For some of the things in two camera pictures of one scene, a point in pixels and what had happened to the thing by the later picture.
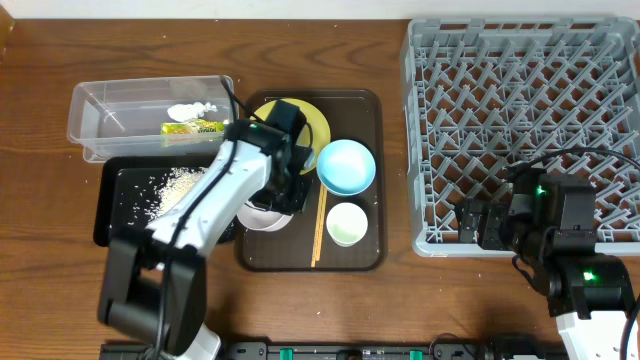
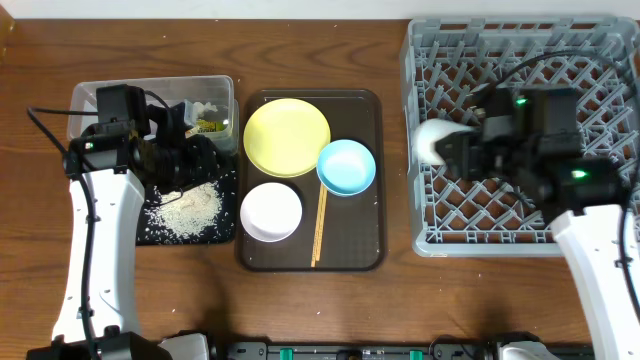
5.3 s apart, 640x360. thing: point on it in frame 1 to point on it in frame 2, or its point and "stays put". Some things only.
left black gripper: [282, 198] to [201, 157]
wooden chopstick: [318, 225] stays put
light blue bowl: [346, 167] stays put
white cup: [346, 223] to [429, 130]
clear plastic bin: [169, 116] stays put
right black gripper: [490, 237] to [466, 151]
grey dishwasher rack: [557, 97] stays put
